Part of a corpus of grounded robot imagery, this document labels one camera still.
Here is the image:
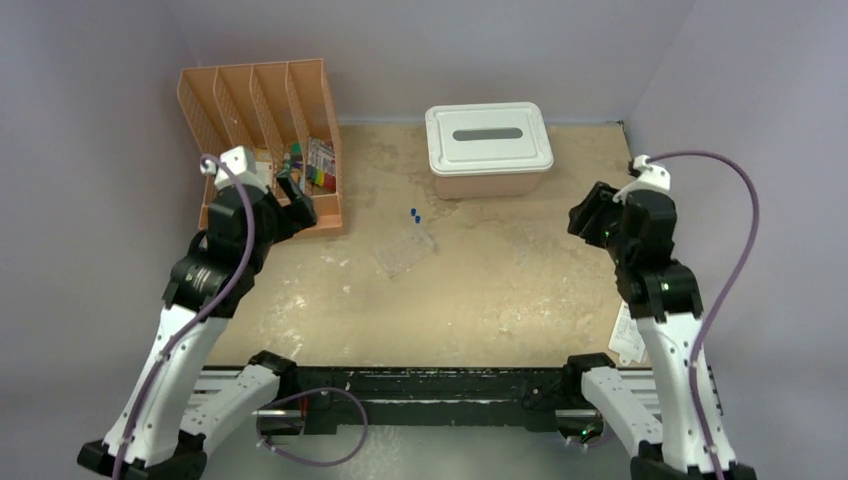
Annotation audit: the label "clear plastic well plate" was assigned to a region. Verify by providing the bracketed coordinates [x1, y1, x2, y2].
[373, 224, 436, 278]

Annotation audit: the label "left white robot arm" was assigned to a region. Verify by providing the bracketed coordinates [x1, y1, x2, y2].
[77, 172, 317, 479]

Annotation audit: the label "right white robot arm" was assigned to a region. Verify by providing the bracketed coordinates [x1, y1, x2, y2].
[561, 182, 757, 479]

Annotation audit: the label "colourful items in organizer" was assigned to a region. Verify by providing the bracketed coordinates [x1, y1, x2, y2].
[283, 137, 338, 195]

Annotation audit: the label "white red box in organizer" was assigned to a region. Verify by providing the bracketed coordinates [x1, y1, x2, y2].
[254, 148, 275, 191]

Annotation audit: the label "peach slotted file organizer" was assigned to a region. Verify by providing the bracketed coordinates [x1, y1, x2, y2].
[177, 59, 345, 238]

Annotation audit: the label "white instruction sheet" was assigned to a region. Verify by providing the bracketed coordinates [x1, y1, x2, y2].
[608, 302, 647, 366]

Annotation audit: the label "pink plastic bin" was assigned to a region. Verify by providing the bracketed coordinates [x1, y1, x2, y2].
[432, 171, 549, 200]

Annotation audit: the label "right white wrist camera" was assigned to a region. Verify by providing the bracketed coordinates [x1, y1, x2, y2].
[613, 155, 671, 204]

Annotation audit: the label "aluminium rail frame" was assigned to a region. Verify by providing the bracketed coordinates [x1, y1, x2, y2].
[185, 367, 723, 439]

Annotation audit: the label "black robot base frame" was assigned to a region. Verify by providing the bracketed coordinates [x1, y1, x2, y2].
[258, 366, 607, 442]

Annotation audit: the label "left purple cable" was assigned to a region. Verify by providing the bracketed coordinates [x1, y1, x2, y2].
[109, 154, 369, 480]

